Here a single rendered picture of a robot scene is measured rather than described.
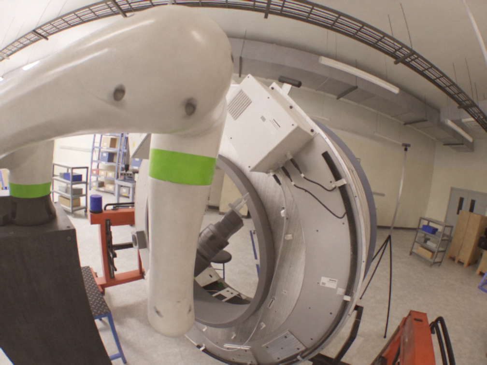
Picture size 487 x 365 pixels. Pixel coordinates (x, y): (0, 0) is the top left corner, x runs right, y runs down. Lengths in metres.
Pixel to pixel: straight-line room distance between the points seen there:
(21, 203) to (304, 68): 4.16
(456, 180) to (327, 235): 9.44
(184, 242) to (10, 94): 0.32
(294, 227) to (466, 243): 6.26
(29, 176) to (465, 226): 6.98
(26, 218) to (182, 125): 0.44
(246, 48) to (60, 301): 4.15
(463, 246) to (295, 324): 6.22
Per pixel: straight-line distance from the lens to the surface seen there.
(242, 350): 1.00
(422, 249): 5.68
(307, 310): 0.71
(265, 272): 0.65
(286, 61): 4.12
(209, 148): 0.30
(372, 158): 7.65
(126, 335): 1.99
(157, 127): 0.17
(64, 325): 0.64
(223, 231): 0.52
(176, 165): 0.29
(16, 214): 0.55
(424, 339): 1.08
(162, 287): 0.39
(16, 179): 0.53
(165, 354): 1.85
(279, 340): 0.83
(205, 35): 0.16
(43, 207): 0.54
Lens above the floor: 1.54
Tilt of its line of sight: 6 degrees down
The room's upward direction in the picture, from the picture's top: 9 degrees clockwise
